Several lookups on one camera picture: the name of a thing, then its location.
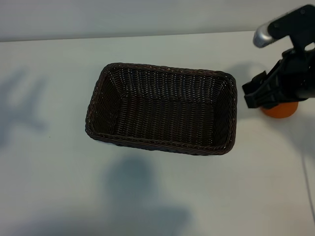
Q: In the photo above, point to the orange fruit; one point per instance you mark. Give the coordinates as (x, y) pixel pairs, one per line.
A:
(283, 111)

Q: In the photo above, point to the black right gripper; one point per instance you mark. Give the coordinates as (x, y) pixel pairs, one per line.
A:
(290, 73)

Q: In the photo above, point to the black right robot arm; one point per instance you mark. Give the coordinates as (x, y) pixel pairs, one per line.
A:
(308, 92)

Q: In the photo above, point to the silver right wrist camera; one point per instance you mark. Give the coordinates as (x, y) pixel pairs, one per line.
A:
(262, 37)

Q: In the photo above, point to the dark brown wicker basket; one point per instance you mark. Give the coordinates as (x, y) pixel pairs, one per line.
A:
(167, 118)

